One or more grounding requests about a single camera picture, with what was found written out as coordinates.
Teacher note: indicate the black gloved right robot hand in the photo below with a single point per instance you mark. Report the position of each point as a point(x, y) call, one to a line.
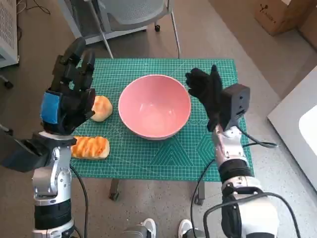
point(210, 91)

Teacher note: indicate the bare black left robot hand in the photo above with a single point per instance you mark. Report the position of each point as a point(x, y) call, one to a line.
point(69, 109)

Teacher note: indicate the round golden bread bun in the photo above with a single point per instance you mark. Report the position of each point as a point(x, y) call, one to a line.
point(102, 109)

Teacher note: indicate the rectangular striped orange bread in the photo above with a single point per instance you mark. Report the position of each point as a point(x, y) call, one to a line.
point(91, 147)

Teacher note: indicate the pink bowl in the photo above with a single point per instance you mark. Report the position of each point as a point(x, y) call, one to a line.
point(153, 99)

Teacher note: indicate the green cutting mat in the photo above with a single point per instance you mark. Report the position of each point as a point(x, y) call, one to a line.
point(138, 156)

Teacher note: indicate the white side table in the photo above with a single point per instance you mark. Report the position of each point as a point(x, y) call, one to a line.
point(287, 129)

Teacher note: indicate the dark table leg with caster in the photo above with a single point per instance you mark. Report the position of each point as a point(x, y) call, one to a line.
point(114, 191)
point(200, 193)

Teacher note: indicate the brown cardboard box with print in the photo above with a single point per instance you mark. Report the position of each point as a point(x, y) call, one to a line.
point(280, 15)

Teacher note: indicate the white perforated cabinet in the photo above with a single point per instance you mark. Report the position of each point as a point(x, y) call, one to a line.
point(7, 24)

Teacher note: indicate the grey mesh chair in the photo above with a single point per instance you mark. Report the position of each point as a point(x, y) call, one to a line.
point(133, 10)

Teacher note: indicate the plain brown cardboard box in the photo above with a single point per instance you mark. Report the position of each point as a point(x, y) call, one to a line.
point(309, 32)

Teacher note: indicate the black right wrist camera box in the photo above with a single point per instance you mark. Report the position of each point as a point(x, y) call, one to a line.
point(235, 106)

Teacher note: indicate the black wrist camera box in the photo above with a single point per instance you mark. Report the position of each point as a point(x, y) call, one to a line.
point(235, 106)
point(19, 153)

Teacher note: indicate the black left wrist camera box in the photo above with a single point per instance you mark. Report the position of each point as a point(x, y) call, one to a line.
point(19, 153)

